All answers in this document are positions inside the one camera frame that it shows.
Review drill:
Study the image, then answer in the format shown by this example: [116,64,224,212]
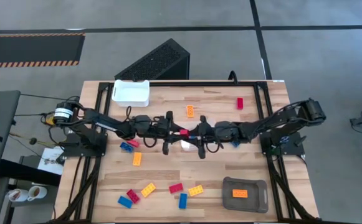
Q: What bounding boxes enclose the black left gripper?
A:
[151,111,188,156]

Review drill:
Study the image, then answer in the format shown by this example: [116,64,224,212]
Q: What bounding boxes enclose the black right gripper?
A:
[188,115,221,159]

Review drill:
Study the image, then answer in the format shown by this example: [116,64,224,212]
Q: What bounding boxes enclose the clear plastic bin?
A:
[179,119,221,152]

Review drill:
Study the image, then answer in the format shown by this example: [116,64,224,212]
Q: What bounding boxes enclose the white plastic bin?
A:
[111,79,151,108]

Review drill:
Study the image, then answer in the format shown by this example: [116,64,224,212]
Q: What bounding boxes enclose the black perforated box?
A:
[114,38,191,81]

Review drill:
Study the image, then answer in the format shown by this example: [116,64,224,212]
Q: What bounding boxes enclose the grey plastic tray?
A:
[222,176,269,214]

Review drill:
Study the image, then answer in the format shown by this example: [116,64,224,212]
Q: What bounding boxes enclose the white printed paper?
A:
[37,146,65,175]

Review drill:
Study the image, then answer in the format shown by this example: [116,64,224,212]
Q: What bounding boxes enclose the dark low side table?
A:
[0,179,59,224]

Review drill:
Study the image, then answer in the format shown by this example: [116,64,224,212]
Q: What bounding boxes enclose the white mug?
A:
[27,185,48,202]
[7,188,29,202]

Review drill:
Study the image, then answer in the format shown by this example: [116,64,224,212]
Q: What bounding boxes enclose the black hazard-striped floor mat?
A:
[0,32,86,69]

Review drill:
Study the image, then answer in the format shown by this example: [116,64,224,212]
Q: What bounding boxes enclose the grey desk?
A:
[0,90,22,184]

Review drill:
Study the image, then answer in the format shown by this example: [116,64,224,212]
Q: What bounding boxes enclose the black aluminium table frame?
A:
[55,80,322,224]

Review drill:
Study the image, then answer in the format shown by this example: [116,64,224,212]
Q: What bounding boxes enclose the yellow cable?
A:
[42,105,75,127]

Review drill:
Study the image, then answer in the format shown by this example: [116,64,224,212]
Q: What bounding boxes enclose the black floor cable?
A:
[14,93,81,118]

